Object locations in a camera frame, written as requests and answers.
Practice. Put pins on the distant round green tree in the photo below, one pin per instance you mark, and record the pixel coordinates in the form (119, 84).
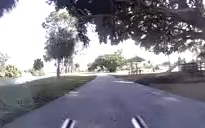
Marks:
(106, 62)

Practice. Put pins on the roofed shelter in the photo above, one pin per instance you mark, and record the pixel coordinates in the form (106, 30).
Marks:
(135, 59)

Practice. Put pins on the palm tree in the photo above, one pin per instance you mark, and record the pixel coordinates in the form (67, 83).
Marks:
(68, 64)
(60, 43)

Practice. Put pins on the grey paved path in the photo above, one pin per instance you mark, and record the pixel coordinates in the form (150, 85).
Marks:
(113, 103)

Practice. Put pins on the large spreading dark tree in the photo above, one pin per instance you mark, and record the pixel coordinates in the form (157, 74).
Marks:
(140, 23)

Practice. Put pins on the small dark green tree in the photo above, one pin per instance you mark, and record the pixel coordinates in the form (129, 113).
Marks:
(38, 65)

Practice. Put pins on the robot's own part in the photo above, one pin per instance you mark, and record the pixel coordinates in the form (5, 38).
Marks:
(67, 123)
(138, 122)

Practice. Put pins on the pond water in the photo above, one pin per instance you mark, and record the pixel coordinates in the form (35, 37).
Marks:
(25, 80)

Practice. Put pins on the grass beside water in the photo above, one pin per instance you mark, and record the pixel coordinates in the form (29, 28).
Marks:
(23, 95)

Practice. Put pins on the dark wooden structure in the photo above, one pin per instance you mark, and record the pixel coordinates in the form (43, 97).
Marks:
(190, 67)

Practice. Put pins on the grass with trees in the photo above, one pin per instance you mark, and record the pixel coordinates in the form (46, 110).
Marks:
(190, 87)

